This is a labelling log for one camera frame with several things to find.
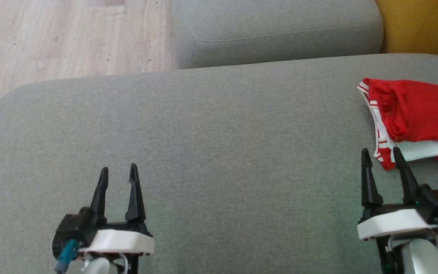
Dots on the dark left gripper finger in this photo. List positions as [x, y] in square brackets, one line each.
[100, 201]
[135, 201]

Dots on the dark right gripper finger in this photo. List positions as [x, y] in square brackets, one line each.
[409, 186]
[369, 186]

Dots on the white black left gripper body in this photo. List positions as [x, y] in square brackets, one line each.
[120, 241]

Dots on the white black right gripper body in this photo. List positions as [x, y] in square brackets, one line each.
[394, 222]

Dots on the red white shorts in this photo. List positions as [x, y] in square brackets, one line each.
[420, 110]

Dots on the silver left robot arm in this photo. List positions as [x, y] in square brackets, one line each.
[101, 266]

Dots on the mustard yellow cushion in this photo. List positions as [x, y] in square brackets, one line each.
[424, 26]

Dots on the small grey sofa cushion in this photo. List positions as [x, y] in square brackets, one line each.
[280, 26]

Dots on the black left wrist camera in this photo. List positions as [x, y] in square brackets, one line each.
[70, 228]

